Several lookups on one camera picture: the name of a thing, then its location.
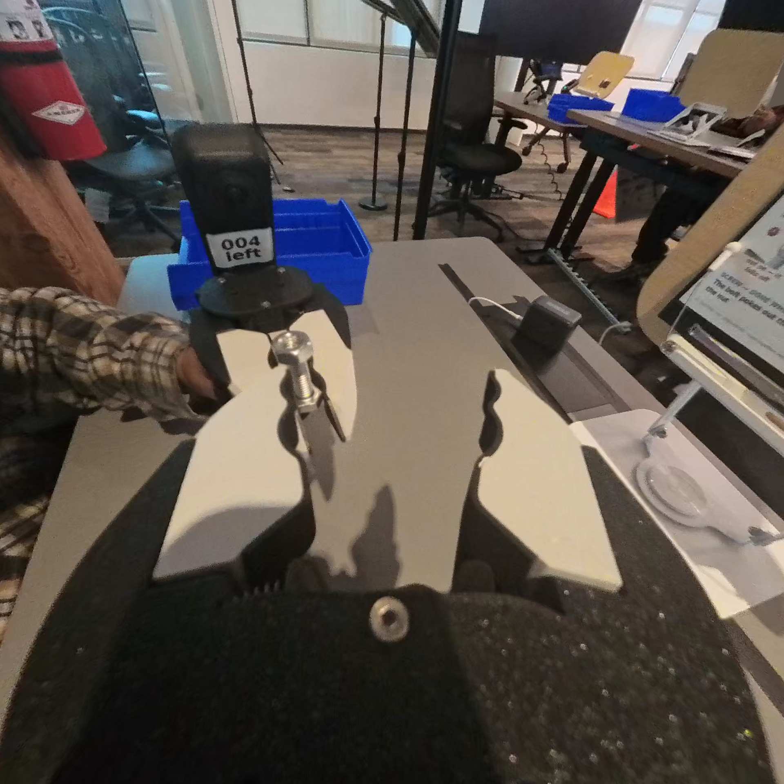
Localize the blue plastic bin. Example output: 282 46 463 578
168 197 373 310

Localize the orange traffic cone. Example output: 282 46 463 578
593 168 618 218

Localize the black power adapter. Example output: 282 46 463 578
511 296 583 356

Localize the perforated metal rail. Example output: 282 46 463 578
548 248 619 325

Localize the large black monitor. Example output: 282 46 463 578
478 0 644 59

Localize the person's left hand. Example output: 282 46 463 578
176 347 216 398

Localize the white cable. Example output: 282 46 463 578
468 296 632 344

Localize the person's left forearm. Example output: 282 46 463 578
0 287 194 423

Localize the black stand pole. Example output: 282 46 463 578
392 18 420 243
358 0 390 212

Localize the wooden post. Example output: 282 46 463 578
0 138 127 305

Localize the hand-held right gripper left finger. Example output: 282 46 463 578
151 366 316 579

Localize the black metal frame post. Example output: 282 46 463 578
412 0 463 241

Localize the black office chair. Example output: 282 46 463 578
80 92 187 249
429 31 524 240

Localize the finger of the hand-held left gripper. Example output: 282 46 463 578
216 330 281 399
293 308 359 443

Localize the wooden office desk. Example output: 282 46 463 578
493 92 573 160
521 107 763 265

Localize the red fire extinguisher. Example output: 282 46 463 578
0 0 109 161

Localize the small blue bin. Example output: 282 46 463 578
547 92 615 123
624 87 687 125

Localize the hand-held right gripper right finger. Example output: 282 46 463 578
474 369 624 592

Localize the steel hex bolt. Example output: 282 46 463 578
269 331 321 412

